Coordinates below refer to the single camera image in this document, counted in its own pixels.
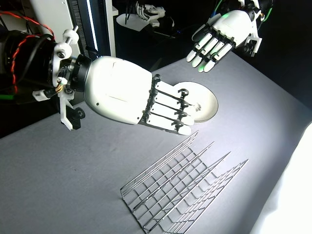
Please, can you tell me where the silver wire dish rack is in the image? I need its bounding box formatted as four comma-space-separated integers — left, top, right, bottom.
120, 131, 249, 234

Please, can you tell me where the green cable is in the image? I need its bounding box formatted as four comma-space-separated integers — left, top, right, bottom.
211, 0, 224, 19

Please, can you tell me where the white robot body column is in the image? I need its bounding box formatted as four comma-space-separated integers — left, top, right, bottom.
30, 0, 119, 60

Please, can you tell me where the white round stand base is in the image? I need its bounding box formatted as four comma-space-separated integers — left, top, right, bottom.
116, 13, 153, 32

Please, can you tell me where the grey tablecloth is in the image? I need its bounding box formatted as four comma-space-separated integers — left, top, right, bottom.
0, 50, 312, 234

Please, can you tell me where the spare white robot hand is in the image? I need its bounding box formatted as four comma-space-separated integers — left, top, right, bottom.
133, 1, 166, 21

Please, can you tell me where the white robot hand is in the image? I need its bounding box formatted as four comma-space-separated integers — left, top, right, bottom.
83, 56, 195, 137
186, 9, 256, 73

